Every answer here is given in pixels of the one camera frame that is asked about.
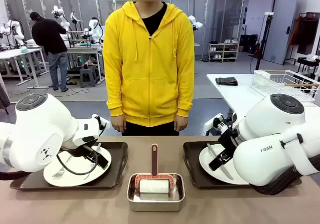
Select pink maroon lint roller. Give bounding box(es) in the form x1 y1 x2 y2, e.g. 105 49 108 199
134 143 175 201

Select black clothes rack with garments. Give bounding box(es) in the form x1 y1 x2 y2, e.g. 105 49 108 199
289 11 320 65

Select dark brown serving tray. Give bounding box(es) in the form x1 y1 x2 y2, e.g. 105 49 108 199
9 141 129 191
182 141 256 190

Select white round plate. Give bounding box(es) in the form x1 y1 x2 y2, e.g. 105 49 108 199
42 145 113 187
198 143 251 185

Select grey door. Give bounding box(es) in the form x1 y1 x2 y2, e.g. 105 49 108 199
263 0 299 65

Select folded dark grey cloth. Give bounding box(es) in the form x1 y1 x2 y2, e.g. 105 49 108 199
215 77 239 86

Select white cutlery holder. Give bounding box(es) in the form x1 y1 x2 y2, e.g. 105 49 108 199
253 70 272 85

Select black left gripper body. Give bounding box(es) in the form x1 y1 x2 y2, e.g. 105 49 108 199
74 141 101 160

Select white flat box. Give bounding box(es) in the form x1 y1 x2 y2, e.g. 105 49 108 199
25 38 42 47

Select silver fork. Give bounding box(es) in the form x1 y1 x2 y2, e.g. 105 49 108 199
51 155 73 180

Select black bags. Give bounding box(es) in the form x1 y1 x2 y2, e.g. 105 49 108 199
239 33 259 54

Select black left arm cable sleeve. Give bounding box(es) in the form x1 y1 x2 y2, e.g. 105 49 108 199
0 170 32 182

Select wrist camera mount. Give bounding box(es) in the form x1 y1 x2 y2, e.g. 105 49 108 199
91 113 111 137
204 113 235 136

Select rectangular metal container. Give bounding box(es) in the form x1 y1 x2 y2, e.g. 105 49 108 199
126 173 186 212

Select white side table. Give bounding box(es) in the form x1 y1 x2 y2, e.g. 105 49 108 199
204 73 320 136

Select white shoe rack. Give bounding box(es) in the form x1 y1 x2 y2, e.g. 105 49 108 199
208 42 240 63

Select white background work table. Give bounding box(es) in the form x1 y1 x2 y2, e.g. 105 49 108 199
66 45 105 84
0 48 50 89

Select person in yellow hoodie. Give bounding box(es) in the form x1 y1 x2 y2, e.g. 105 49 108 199
102 0 196 137

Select person's right forearm yellow sleeve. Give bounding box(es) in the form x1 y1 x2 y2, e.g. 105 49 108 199
106 81 126 118

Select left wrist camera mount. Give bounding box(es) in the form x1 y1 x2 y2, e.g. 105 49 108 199
91 113 111 137

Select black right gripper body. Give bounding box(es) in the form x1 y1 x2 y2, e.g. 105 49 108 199
216 128 241 160

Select black right arm cable sleeve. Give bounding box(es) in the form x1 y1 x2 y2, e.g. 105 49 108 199
251 168 305 196

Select person's left forearm yellow sleeve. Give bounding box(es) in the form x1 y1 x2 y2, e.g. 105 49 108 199
176 81 195 117

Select black cart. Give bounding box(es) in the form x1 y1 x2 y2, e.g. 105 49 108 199
296 56 320 75

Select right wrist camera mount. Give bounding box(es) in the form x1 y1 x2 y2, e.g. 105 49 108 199
204 113 235 136

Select black arm cable sleeve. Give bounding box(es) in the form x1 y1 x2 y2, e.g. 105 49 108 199
251 168 305 196
0 170 32 182

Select white wire dish rack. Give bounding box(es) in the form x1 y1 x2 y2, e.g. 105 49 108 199
250 69 320 103

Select grey plastic stool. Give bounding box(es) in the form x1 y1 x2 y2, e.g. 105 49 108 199
79 65 100 88

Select person in black shirt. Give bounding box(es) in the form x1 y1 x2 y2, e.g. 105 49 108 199
29 11 70 93

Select dark grey hanging cloth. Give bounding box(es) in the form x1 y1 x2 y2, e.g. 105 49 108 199
0 78 11 115

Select person's right hand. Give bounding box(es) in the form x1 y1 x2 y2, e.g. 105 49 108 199
110 116 127 134

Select person's left hand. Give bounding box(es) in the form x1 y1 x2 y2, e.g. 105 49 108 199
174 115 190 132

